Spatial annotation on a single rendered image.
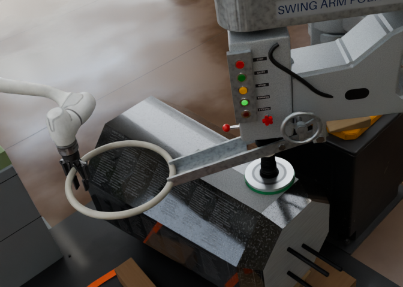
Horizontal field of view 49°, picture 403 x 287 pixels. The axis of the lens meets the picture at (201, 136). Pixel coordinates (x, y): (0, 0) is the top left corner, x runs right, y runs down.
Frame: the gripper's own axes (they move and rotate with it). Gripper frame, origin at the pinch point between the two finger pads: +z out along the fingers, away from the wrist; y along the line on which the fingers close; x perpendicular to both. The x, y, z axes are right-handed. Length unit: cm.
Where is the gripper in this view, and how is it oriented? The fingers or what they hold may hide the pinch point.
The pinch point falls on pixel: (80, 183)
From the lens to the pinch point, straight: 218.3
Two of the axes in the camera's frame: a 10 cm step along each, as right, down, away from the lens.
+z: 0.9, 7.9, 6.1
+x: 2.7, -6.1, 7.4
